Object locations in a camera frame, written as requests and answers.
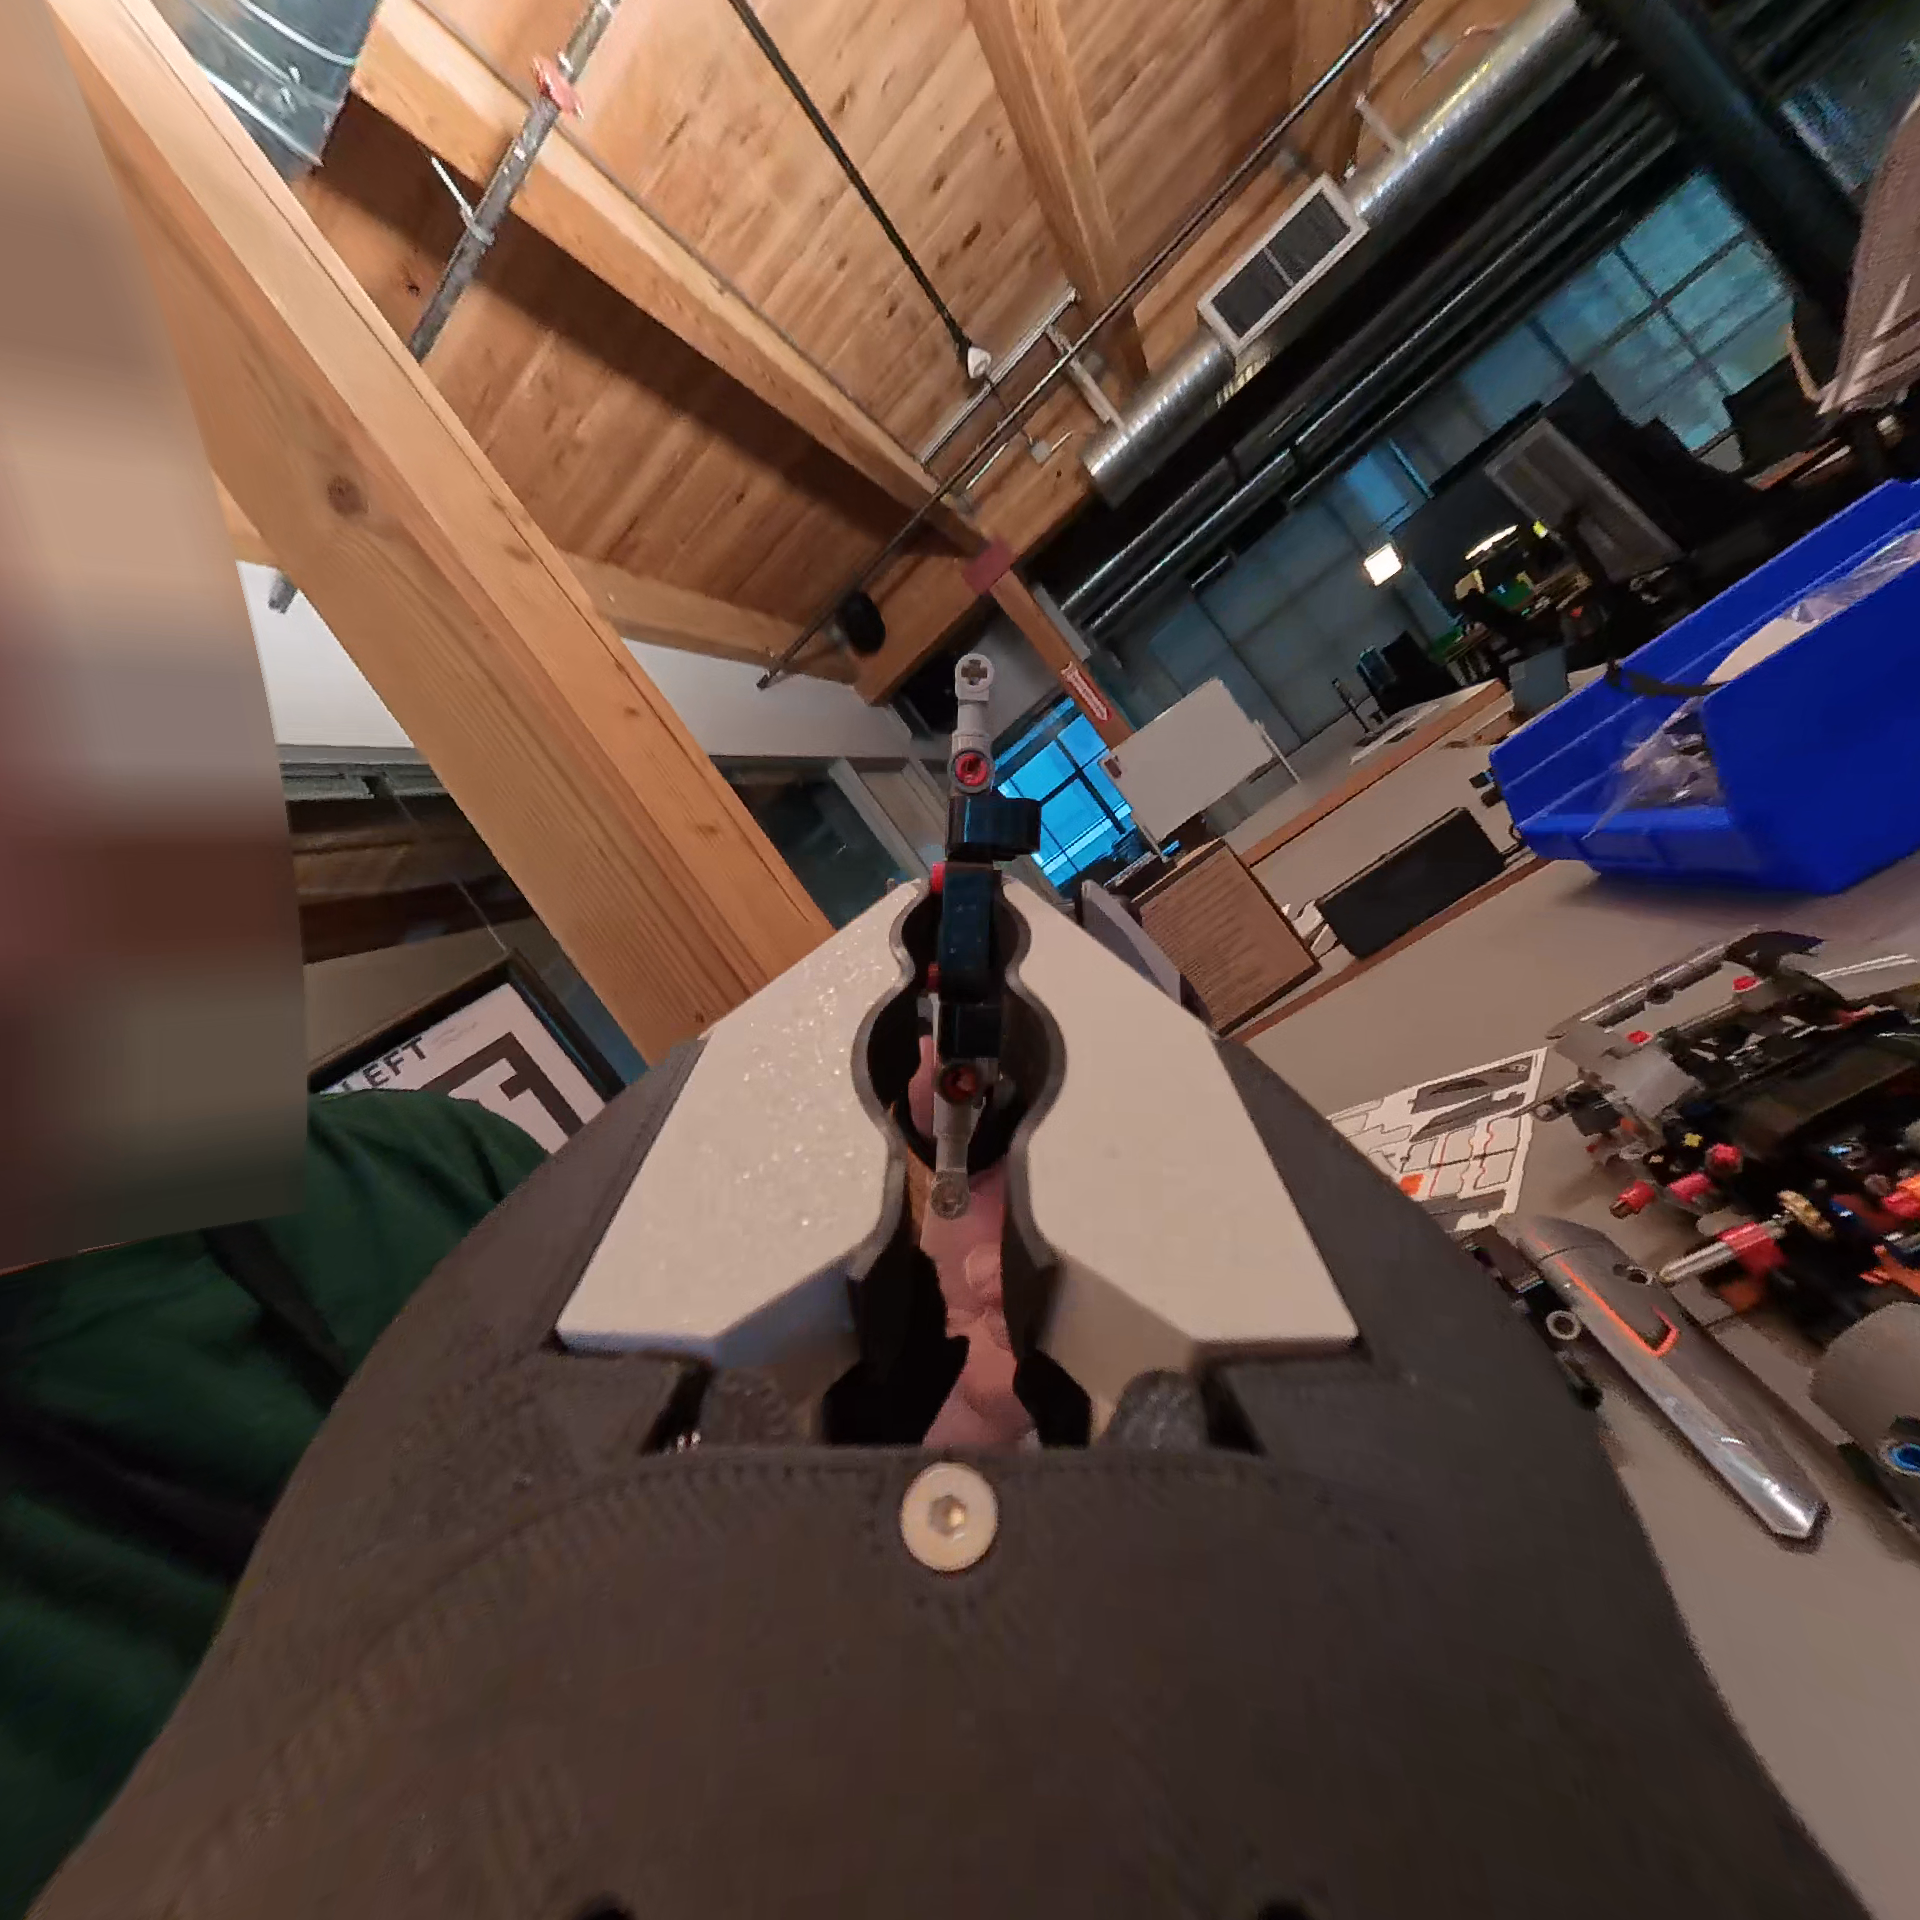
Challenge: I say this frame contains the white whiteboard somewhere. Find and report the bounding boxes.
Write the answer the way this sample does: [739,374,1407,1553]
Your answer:
[1111,679,1301,846]

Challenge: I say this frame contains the white sticker sheet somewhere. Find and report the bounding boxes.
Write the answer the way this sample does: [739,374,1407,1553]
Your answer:
[1326,1046,1552,1222]

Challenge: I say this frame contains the blue plastic bin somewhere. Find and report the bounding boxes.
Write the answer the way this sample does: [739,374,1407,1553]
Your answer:
[1490,481,1920,897]

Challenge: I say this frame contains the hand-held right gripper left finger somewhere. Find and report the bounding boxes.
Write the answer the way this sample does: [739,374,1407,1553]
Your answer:
[556,877,965,1452]

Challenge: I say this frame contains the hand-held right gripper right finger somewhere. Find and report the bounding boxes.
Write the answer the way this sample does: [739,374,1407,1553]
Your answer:
[988,877,1362,1452]

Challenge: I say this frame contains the clear plastic bags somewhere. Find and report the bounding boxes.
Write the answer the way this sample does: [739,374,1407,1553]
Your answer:
[1591,568,1920,846]

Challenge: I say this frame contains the wooden pillar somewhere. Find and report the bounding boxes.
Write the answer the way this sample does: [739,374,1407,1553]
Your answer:
[45,0,835,1060]

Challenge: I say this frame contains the large lego vehicle model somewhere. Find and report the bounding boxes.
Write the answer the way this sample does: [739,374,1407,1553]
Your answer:
[1531,928,1920,1520]

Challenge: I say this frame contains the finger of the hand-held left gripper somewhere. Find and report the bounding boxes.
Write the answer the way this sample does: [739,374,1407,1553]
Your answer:
[1077,877,1204,1024]

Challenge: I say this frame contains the grey orange-striped lego wing panels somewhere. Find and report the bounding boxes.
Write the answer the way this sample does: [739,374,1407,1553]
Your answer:
[1490,1211,1836,1543]

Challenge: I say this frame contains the metal duct with vent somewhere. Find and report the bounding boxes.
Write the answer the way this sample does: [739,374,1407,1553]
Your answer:
[1083,0,1600,505]

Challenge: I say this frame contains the small black grey lego subassembly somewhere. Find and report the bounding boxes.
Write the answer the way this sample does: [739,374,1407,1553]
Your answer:
[917,650,1049,1222]

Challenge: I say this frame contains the brown wooden box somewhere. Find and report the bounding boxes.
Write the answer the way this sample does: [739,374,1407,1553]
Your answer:
[1128,838,1326,1041]

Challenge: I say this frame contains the black rectangular box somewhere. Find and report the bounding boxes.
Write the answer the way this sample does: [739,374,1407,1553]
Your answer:
[1313,807,1512,966]

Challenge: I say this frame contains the black framed marker board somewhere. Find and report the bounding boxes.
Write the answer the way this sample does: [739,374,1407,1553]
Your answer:
[305,960,625,1160]

